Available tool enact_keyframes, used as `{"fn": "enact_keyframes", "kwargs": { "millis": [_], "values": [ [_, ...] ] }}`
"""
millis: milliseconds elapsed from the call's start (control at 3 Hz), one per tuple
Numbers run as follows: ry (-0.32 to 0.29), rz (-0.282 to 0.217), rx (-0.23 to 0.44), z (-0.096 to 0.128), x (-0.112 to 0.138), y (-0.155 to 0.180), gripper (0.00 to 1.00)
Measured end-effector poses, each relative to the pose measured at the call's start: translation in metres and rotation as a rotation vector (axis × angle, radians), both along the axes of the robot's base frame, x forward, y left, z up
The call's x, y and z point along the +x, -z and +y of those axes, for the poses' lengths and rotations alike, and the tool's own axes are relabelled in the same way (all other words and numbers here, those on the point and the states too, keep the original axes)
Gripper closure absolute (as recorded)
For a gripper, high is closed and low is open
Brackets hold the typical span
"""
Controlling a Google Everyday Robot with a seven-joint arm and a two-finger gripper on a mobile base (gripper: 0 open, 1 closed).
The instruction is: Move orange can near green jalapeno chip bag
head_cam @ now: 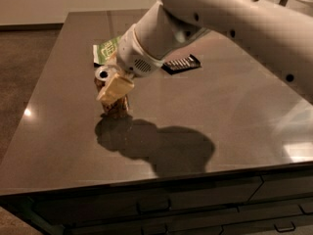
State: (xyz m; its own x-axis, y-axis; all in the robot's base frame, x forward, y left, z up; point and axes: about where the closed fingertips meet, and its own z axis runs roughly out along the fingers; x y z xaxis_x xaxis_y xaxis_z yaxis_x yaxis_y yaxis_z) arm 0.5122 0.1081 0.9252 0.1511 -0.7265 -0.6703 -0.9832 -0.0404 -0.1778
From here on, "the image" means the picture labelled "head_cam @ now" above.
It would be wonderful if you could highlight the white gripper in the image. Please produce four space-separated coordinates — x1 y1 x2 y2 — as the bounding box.
96 24 163 105

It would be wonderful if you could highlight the orange La Croix can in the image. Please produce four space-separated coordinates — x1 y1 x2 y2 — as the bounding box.
94 65 131 118

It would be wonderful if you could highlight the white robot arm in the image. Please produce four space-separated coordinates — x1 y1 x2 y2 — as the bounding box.
97 0 313 105

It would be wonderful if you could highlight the green jalapeno chip bag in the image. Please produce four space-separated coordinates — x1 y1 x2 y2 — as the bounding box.
93 36 120 66

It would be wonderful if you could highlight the black snack bar wrapper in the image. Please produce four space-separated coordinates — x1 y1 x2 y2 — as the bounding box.
161 54 201 75

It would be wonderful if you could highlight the dark cabinet with drawers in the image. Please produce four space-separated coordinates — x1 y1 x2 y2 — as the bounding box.
1 163 313 235

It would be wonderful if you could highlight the upper left drawer handle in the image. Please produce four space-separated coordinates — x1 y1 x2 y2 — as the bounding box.
136 198 171 214

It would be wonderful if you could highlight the lower left drawer handle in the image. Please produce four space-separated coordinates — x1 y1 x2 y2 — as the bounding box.
141 224 168 235

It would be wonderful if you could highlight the right edge drawer handle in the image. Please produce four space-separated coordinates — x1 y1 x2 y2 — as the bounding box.
299 203 313 214

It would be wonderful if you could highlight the lower right drawer handle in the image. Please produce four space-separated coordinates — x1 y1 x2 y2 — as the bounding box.
274 221 295 233

